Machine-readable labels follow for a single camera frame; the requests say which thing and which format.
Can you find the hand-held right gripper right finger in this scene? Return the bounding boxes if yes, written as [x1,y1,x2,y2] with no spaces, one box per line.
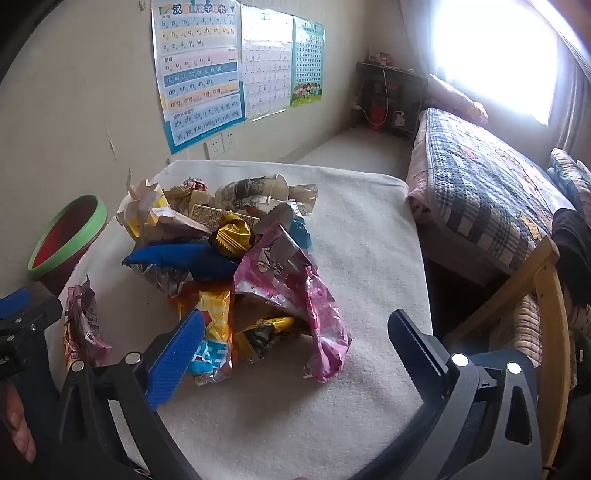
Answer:
[355,309,544,480]

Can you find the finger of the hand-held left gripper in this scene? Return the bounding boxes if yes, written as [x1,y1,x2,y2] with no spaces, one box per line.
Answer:
[0,288,31,320]
[0,296,64,352]

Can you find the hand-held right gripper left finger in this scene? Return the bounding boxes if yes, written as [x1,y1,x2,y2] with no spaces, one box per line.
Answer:
[48,308,206,480]

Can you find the purple snack wrapper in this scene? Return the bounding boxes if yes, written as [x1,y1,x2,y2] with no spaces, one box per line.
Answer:
[62,276,113,373]

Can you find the yellow and blue snack packet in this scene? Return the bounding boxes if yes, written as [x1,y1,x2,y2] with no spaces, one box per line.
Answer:
[187,288,236,387]

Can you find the orange plastic wrapper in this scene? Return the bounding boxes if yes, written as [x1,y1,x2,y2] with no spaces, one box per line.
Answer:
[171,281,232,320]

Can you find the red bin with green rim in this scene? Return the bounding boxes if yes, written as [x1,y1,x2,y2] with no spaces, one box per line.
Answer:
[27,195,108,297]

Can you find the blue foil wrapper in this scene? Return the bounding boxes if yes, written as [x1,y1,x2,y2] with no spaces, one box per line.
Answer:
[122,242,242,297]

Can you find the gold candy wrapper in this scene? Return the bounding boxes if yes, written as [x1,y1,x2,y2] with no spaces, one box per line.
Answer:
[210,212,257,258]

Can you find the pink foil wrapper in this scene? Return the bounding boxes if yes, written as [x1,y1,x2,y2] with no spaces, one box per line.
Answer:
[233,222,353,383]

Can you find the white printed cardboard box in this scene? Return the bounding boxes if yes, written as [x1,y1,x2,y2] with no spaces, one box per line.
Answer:
[191,203,262,232]

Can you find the white and yellow paper wrapper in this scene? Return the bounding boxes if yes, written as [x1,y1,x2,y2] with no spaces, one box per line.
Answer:
[115,170,213,243]

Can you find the brown paper wrapper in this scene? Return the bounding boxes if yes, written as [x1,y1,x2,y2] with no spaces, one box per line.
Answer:
[163,178,218,217]

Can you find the silver foil wrapper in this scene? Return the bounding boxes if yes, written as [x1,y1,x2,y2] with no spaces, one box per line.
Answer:
[254,184,320,250]

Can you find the crushed printed paper cup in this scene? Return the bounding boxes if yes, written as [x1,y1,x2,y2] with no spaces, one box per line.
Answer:
[215,174,291,214]

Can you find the person's left hand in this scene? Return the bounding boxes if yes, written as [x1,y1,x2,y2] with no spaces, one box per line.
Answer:
[0,383,37,463]

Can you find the white towel table cover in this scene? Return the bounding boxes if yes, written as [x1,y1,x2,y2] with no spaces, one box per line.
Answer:
[46,159,435,480]

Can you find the wooden chair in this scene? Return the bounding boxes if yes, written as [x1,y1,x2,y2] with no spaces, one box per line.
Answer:
[442,235,574,480]

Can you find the bed with plaid quilt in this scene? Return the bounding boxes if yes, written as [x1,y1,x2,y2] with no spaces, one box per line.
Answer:
[406,107,579,278]

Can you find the black folded clothing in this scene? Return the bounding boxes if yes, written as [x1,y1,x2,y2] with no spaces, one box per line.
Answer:
[551,208,591,278]

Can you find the plaid pillow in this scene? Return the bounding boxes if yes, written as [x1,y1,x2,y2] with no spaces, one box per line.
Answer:
[547,148,591,223]

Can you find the red bucket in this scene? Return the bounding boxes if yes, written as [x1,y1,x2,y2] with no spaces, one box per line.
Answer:
[367,104,389,130]

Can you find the pink pillow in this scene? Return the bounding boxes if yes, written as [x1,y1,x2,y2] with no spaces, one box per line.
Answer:
[427,74,489,125]

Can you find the dark shelf unit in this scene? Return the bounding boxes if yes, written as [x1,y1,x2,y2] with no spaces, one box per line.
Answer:
[353,60,430,140]

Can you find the small boxes on shelf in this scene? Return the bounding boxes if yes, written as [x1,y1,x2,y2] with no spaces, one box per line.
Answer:
[367,46,398,66]

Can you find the grey curtain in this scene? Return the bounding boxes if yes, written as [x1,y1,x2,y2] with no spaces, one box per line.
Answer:
[544,28,591,158]

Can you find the bright window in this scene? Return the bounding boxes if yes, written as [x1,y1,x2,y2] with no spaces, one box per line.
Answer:
[433,0,562,126]

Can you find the blue alphabet wall poster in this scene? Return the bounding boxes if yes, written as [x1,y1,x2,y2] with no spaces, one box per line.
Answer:
[151,0,247,156]

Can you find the green chart wall poster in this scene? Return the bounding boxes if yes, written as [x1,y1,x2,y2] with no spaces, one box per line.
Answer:
[290,16,327,108]

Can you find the white grid wall poster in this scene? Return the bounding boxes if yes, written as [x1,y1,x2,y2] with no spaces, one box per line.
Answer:
[240,4,297,123]

